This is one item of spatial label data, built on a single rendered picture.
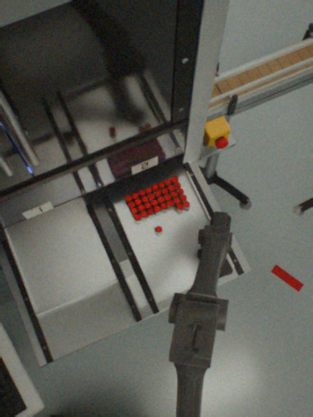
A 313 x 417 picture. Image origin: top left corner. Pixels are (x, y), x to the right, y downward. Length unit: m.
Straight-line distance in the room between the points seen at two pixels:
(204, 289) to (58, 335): 0.68
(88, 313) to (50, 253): 0.22
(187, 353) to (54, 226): 0.85
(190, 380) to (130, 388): 1.49
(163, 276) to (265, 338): 1.01
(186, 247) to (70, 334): 0.44
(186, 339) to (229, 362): 1.54
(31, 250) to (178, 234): 0.46
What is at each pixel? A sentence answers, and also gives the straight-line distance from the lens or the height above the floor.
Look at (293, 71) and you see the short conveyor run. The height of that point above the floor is 0.93.
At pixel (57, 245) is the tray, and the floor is 0.88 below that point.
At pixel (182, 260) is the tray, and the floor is 0.88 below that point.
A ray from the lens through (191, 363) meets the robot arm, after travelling 0.97.
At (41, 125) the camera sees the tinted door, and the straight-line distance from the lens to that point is 1.16.
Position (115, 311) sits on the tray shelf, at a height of 0.88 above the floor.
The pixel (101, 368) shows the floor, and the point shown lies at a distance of 2.49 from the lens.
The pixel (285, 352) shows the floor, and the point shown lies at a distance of 2.55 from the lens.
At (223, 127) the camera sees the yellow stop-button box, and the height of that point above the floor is 1.03.
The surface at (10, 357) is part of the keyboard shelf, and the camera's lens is 1.73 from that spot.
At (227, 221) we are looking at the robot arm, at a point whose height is 1.11.
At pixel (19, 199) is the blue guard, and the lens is 1.45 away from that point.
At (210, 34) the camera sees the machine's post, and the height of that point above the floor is 1.56.
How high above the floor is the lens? 2.48
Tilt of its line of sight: 73 degrees down
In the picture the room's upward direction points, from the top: straight up
